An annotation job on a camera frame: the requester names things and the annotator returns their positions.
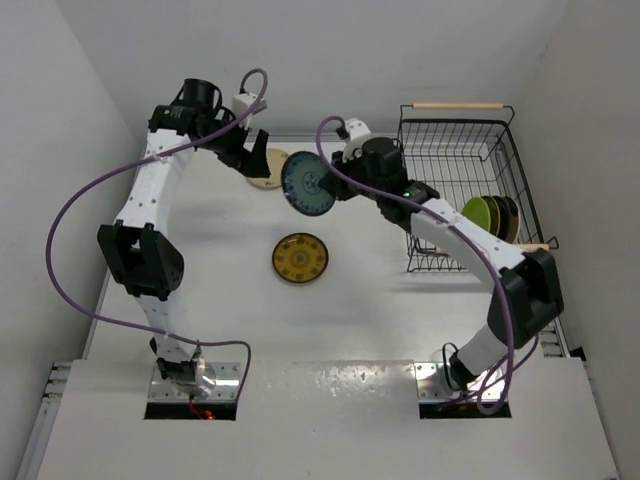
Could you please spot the lime green plate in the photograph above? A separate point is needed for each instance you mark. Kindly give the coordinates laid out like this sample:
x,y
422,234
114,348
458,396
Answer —
x,y
477,210

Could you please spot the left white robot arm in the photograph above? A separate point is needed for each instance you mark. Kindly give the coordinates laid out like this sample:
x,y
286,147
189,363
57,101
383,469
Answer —
x,y
136,246

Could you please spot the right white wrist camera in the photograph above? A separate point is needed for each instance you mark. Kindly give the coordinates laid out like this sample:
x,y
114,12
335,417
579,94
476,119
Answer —
x,y
354,133

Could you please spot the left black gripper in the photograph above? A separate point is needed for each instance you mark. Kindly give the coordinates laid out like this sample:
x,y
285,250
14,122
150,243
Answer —
x,y
251,162

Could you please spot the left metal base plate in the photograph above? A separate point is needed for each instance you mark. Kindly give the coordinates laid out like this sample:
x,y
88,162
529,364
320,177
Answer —
x,y
216,382

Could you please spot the blue patterned plate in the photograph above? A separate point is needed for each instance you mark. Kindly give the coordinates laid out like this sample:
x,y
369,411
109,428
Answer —
x,y
301,175

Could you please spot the beige floral plate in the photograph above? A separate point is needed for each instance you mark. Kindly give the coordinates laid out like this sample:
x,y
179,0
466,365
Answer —
x,y
276,159

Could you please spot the black plate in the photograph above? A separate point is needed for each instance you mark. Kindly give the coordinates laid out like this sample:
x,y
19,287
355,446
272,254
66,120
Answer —
x,y
504,232

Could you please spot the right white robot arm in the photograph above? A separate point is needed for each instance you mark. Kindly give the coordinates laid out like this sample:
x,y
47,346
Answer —
x,y
525,286

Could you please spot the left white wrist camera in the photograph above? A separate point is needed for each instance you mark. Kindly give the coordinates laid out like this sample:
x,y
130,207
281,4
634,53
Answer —
x,y
248,104

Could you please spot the cream plate with flowers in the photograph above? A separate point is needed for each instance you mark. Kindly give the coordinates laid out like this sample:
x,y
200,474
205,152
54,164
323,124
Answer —
x,y
515,220

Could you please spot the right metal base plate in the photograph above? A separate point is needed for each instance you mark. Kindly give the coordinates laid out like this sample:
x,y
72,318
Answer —
x,y
432,388

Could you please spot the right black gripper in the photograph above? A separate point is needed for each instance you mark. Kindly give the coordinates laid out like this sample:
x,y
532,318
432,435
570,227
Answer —
x,y
339,187

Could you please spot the yellow patterned plate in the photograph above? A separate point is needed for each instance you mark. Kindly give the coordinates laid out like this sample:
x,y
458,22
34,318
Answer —
x,y
300,258
494,214

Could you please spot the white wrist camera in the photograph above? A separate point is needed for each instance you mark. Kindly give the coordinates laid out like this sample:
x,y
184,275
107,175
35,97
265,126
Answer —
x,y
248,104
354,133

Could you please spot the black wire dish rack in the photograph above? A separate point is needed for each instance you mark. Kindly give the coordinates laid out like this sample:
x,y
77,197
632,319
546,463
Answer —
x,y
468,150

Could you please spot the metal base plate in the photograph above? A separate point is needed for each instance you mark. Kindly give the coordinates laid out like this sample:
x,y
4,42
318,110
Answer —
x,y
432,388
216,382

